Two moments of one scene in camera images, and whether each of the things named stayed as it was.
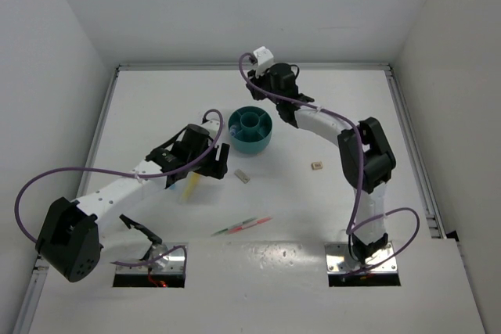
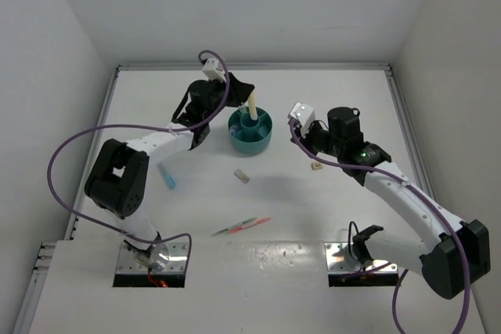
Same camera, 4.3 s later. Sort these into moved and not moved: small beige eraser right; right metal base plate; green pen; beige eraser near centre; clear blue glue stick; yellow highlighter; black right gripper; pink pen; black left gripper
Moved: black right gripper; black left gripper; yellow highlighter
Not moved: beige eraser near centre; right metal base plate; clear blue glue stick; green pen; small beige eraser right; pink pen
